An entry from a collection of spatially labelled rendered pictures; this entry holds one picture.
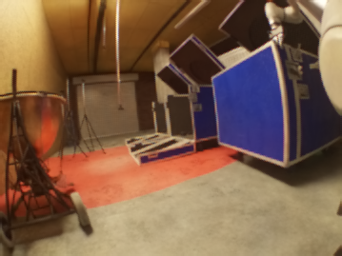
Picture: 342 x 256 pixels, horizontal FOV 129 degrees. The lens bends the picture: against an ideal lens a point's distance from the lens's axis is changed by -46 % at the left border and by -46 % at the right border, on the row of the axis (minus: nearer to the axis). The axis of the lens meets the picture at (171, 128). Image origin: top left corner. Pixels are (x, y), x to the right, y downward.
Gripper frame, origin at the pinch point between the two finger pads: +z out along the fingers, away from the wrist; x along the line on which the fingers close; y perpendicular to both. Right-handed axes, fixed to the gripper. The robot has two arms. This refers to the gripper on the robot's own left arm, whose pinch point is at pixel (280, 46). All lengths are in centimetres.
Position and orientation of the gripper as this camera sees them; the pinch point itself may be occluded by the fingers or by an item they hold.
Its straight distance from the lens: 112.2
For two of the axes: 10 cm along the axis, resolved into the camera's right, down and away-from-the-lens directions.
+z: -0.6, 10.0, 0.5
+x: 1.4, 0.6, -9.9
